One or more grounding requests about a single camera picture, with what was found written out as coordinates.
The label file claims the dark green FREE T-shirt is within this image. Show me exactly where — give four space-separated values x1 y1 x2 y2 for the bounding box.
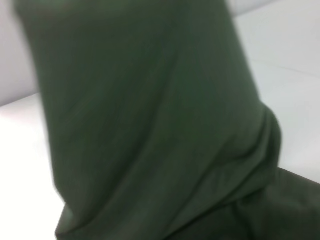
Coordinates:
13 0 320 240

